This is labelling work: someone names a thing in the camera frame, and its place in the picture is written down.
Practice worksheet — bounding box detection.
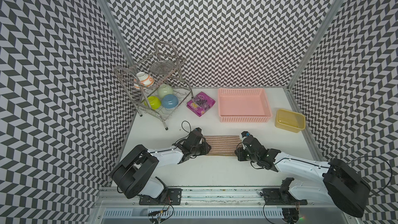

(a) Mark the brown striped square dishcloth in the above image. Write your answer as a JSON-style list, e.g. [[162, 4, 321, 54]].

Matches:
[[204, 135, 242, 156]]

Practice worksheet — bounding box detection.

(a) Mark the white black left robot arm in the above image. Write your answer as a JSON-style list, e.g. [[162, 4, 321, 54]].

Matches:
[[110, 128, 211, 201]]

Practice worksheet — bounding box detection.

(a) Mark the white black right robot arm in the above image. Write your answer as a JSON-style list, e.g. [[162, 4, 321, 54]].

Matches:
[[235, 131, 371, 218]]

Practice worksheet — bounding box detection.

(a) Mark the purple snack packet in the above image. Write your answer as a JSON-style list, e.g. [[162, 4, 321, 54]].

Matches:
[[187, 92, 216, 117]]

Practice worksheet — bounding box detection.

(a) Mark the yellow plastic container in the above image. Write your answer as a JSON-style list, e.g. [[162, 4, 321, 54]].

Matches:
[[275, 108, 306, 133]]

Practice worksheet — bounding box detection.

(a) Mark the pink perforated plastic basket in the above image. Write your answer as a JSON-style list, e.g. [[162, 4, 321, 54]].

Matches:
[[218, 88, 273, 122]]

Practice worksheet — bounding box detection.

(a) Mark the blue bowl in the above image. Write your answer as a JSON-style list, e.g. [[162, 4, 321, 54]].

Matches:
[[161, 94, 179, 109]]

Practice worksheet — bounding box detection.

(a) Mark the lime green bowl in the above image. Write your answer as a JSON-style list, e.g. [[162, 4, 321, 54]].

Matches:
[[143, 96, 162, 110]]

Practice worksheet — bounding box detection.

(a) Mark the pale green bowl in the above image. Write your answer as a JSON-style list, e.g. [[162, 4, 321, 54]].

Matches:
[[157, 84, 174, 100]]

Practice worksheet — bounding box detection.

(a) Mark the white orange ceramic bowl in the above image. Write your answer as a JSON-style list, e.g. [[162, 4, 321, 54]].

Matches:
[[136, 72, 154, 87]]

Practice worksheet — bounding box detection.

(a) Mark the grey patterned plate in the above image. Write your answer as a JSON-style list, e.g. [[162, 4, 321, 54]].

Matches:
[[149, 60, 174, 75]]

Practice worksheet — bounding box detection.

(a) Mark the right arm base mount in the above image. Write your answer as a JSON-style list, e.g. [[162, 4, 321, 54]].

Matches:
[[260, 177, 308, 205]]

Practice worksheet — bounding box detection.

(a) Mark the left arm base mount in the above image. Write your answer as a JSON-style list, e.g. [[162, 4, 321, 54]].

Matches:
[[139, 187, 182, 206]]

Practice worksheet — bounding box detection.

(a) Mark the metal wire dish rack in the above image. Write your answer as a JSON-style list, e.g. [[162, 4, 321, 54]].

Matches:
[[114, 41, 194, 130]]

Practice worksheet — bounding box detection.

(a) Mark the aluminium front rail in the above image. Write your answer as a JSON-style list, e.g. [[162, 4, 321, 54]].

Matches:
[[87, 186, 362, 224]]

